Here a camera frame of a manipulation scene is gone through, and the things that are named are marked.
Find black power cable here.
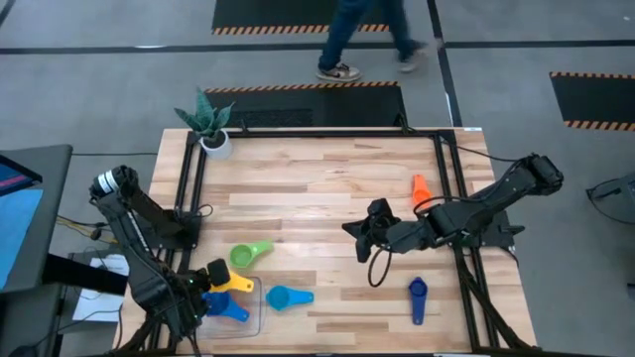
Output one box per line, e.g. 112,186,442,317
396,112,522,165

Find grey monitor with blue screen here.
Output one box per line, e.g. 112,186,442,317
0,143,74,295

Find person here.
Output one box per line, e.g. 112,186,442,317
316,0,434,84

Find light blue measuring cup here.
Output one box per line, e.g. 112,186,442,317
265,285,316,312

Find white paper sheet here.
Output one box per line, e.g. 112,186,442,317
72,253,134,323

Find black hazard-striped floor mat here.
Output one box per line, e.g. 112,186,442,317
549,71,635,133
203,80,408,129
211,0,392,36

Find potted plant in white pot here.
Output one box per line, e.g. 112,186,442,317
173,86,235,161

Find yellow measuring cup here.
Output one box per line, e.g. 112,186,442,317
210,271,255,295

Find dark blue measuring cup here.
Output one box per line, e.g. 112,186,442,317
408,276,429,326

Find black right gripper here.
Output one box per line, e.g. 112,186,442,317
340,217,436,265

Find yellow cable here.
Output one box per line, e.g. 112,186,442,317
55,213,133,248

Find black monitor stand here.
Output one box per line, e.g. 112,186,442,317
0,252,129,357

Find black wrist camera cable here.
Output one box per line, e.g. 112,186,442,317
367,195,477,289

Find orange measuring cup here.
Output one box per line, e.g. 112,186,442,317
411,173,434,209

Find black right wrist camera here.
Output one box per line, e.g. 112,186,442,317
369,197,401,224

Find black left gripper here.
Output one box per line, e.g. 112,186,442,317
171,258,232,328

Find clear plastic basket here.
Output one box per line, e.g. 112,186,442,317
171,276,264,343

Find green measuring cup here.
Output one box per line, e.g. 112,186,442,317
228,239,276,271

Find black metal table frame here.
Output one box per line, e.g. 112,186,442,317
116,127,536,354

